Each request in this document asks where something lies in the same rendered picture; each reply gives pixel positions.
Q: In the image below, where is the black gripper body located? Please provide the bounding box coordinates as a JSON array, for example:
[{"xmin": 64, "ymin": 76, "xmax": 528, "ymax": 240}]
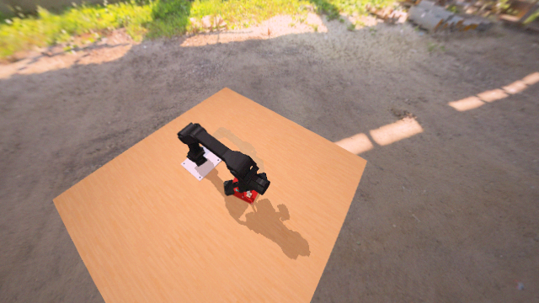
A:
[{"xmin": 223, "ymin": 173, "xmax": 268, "ymax": 196}]

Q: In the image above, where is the red circuit board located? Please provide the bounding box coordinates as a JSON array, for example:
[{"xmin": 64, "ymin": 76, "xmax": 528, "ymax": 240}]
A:
[{"xmin": 233, "ymin": 178, "xmax": 258, "ymax": 205}]

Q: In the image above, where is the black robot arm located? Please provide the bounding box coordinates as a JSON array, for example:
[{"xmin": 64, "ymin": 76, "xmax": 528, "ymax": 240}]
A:
[{"xmin": 178, "ymin": 122, "xmax": 270, "ymax": 195}]

